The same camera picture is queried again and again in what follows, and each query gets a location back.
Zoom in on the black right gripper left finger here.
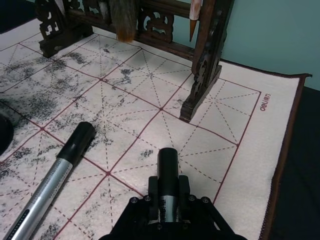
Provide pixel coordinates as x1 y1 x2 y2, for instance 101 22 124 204
99 175 160 240

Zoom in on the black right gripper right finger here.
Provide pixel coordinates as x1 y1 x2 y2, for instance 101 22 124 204
178 174 248 240

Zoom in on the silver marker with black cap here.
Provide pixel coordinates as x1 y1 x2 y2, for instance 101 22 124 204
2 121 97 240
156 147 180 224

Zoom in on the white calligraphy mat red grid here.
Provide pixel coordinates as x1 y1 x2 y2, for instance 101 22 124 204
0 18 313 240

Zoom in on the dark carved wooden brush rack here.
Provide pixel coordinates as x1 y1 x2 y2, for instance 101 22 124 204
34 0 236 123

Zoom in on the black round dish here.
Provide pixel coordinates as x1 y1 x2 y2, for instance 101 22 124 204
0 113 14 156

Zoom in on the large brush with brown bristles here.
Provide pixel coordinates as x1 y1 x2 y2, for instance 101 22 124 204
109 0 139 43

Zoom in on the pale brush with orange tip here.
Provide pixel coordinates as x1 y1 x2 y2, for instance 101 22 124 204
188 0 202 42

